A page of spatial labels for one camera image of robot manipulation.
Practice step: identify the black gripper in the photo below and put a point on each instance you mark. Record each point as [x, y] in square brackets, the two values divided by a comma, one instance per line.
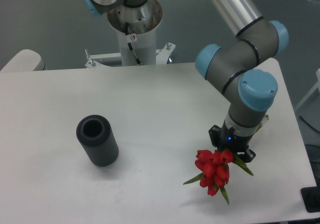
[227, 138]

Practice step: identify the red tulip bouquet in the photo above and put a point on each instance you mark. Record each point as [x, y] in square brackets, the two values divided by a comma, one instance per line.
[215, 172]

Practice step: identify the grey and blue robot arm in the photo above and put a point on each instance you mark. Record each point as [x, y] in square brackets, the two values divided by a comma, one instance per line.
[232, 71]

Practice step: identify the dark grey ribbed vase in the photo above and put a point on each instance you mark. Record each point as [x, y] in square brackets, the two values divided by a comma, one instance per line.
[95, 135]

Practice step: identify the black device at table edge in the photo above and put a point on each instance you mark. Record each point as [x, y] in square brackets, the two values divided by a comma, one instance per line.
[311, 199]

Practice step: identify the white chair back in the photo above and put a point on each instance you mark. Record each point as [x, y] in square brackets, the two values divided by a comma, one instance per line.
[25, 61]

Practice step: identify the white frame at right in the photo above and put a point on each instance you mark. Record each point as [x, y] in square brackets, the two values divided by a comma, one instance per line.
[310, 95]

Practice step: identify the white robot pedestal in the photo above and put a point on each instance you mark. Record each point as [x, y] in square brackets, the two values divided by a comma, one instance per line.
[136, 37]

